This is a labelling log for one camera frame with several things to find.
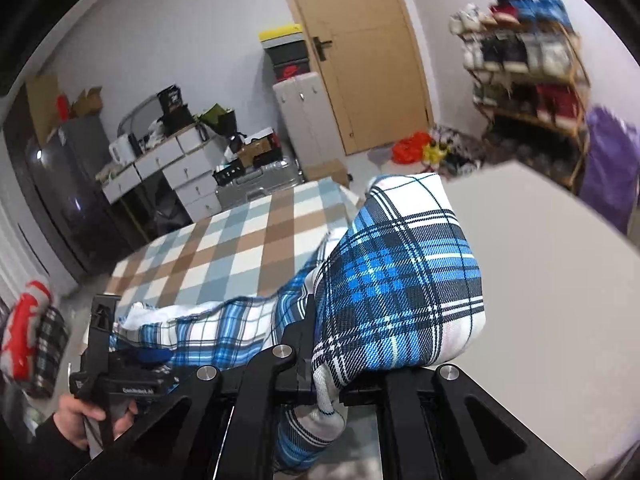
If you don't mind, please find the dark grey fridge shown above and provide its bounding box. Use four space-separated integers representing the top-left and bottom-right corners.
24 115 137 283

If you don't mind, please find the white electric kettle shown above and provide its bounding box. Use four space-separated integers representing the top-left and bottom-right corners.
108 137 134 164

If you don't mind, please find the black red shoe box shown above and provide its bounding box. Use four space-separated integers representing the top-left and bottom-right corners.
272 62 309 82

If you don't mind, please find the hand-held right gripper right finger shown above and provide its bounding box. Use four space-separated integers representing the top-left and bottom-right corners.
340 364 587 480

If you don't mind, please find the black green bouquet wrap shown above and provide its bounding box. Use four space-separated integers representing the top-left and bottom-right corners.
196 104 239 137

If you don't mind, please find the person's left hand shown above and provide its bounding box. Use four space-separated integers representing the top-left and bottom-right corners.
52 394 139 451

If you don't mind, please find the cardboard box on floor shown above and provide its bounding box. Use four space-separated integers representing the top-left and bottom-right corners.
302 159 352 187

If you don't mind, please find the white cabinet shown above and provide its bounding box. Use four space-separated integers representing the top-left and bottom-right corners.
272 72 332 172

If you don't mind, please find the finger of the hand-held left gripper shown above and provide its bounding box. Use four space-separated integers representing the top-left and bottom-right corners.
119 348 174 367
87 294 119 362

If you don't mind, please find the red white folded cloth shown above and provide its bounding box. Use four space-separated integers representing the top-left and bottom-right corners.
0 280 54 382

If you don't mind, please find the person's left forearm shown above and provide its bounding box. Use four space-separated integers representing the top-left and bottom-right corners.
0 410 103 480

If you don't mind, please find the blue white plaid shirt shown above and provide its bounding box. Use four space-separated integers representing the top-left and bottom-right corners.
107 172 488 476

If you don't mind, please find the wooden door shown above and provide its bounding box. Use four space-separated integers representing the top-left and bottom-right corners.
271 0 436 157

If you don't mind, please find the white desk with drawers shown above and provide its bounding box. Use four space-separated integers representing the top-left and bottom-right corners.
96 132 237 222

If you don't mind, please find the yellow shoe box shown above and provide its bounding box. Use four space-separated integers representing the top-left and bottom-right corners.
258 23 304 44

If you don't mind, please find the black bucket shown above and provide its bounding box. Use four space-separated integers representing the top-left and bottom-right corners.
156 85 194 129

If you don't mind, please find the small open cardboard box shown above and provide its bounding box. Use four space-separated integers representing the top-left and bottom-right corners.
70 86 104 116

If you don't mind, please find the black white plaid cloth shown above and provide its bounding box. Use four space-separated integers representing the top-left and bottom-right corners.
29 305 72 400

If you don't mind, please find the large cardboard box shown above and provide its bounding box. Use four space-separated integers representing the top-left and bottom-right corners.
25 74 63 143

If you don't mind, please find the purple cloth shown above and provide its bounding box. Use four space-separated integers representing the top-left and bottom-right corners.
579 104 640 237

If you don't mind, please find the wooden shoe rack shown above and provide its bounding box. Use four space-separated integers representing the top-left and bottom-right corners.
447 0 592 197

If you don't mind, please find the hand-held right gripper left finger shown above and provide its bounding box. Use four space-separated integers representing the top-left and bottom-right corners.
72 320 322 480

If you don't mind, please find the orange bag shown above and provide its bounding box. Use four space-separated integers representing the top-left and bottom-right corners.
392 131 432 164

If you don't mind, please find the grey shoe box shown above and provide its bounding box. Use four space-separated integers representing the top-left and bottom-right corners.
262 40 307 69

